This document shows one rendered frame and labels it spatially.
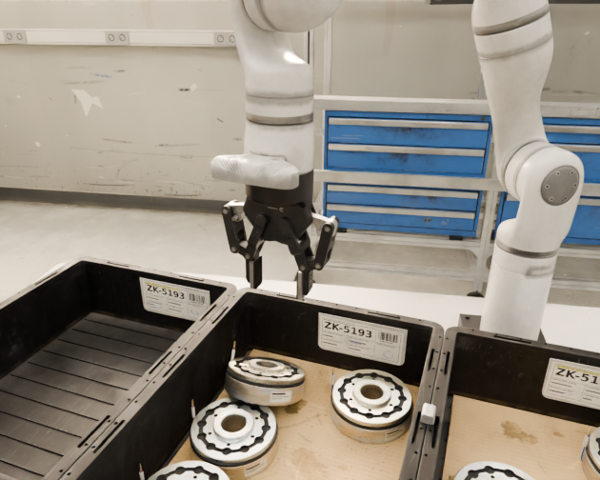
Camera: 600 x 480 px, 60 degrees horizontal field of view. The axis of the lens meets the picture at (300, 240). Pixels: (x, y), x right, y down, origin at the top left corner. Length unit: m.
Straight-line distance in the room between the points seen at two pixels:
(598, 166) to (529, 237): 1.74
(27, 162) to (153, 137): 0.99
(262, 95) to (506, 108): 0.39
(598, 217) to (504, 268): 1.79
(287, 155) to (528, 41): 0.35
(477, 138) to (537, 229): 1.60
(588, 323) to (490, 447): 0.61
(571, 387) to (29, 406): 0.70
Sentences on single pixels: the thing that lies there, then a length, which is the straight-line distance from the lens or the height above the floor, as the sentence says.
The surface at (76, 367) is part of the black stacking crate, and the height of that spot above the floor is 0.83.
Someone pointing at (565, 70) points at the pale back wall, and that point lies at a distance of 3.31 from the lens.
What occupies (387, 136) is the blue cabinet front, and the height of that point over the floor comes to 0.78.
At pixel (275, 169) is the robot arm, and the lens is 0.49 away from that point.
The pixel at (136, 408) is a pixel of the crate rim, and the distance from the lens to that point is 0.60.
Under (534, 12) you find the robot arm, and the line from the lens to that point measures 0.74.
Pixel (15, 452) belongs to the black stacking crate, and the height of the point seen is 0.83.
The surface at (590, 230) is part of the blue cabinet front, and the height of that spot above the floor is 0.39.
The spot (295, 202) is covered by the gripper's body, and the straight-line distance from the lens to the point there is 0.55.
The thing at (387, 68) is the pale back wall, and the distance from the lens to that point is 3.18.
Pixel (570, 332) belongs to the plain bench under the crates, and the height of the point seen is 0.70.
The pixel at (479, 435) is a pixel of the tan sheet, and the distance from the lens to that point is 0.72.
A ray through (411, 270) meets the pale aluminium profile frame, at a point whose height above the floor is 0.13.
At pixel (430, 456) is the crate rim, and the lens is 0.54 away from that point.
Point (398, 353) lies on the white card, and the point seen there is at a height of 0.88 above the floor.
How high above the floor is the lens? 1.32
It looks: 25 degrees down
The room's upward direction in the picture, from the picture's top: straight up
